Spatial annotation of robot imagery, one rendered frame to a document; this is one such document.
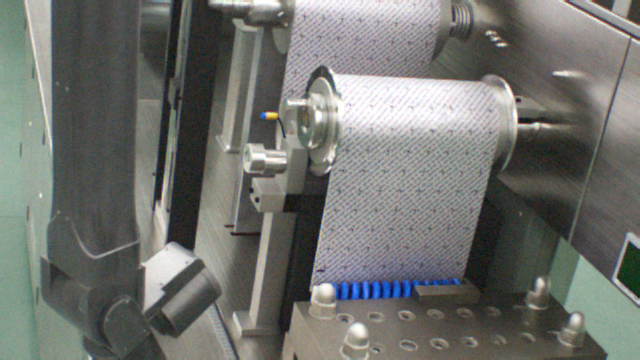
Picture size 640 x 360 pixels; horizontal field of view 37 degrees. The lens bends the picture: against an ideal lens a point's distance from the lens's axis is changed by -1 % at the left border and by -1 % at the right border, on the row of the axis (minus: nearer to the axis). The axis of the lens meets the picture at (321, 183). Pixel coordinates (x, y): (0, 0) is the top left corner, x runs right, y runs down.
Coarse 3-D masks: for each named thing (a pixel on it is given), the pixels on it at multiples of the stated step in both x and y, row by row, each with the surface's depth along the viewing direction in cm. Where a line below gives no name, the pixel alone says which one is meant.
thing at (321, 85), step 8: (320, 80) 127; (312, 88) 130; (320, 88) 127; (328, 88) 124; (328, 96) 124; (496, 96) 132; (328, 104) 124; (504, 104) 132; (328, 112) 124; (504, 112) 131; (504, 120) 131; (328, 128) 124; (504, 128) 131; (328, 136) 124; (504, 136) 131; (328, 144) 124; (504, 144) 132; (312, 152) 129; (320, 152) 127; (328, 152) 124; (496, 152) 132; (320, 160) 126
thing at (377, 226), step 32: (352, 192) 127; (384, 192) 128; (416, 192) 130; (448, 192) 132; (480, 192) 134; (352, 224) 129; (384, 224) 131; (416, 224) 132; (448, 224) 134; (320, 256) 130; (352, 256) 131; (384, 256) 133; (416, 256) 135; (448, 256) 137
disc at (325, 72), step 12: (324, 72) 126; (336, 84) 122; (336, 96) 122; (336, 108) 122; (336, 120) 122; (336, 132) 122; (336, 144) 122; (336, 156) 123; (312, 168) 130; (324, 168) 126
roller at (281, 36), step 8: (440, 0) 147; (448, 0) 148; (440, 8) 147; (448, 8) 148; (440, 16) 147; (448, 16) 148; (288, 24) 144; (440, 24) 148; (448, 24) 148; (272, 32) 151; (280, 32) 148; (288, 32) 144; (440, 32) 148; (448, 32) 149; (280, 40) 148; (288, 40) 144; (440, 40) 149; (280, 48) 148; (288, 48) 144; (440, 48) 150; (432, 56) 152
